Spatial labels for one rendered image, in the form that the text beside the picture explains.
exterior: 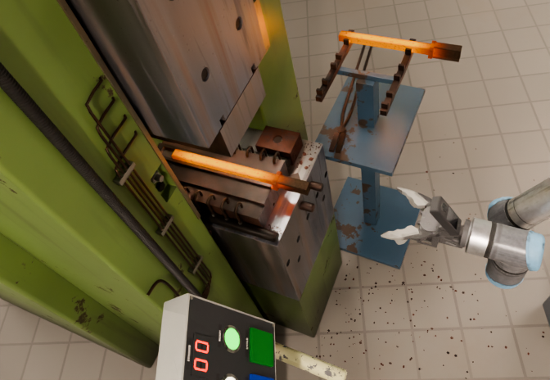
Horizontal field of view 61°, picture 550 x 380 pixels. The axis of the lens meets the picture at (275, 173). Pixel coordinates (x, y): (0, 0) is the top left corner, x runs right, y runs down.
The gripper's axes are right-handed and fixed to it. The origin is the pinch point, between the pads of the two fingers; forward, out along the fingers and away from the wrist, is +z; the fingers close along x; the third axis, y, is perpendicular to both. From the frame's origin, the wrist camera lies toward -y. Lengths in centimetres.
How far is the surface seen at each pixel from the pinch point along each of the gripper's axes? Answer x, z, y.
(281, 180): -0.3, 30.4, -1.3
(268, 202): -5.7, 32.9, 3.4
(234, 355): -49, 20, -8
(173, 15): -12, 33, -65
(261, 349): -44.4, 16.7, -1.7
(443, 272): 32, -17, 100
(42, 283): -49, 91, 10
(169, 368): -57, 27, -18
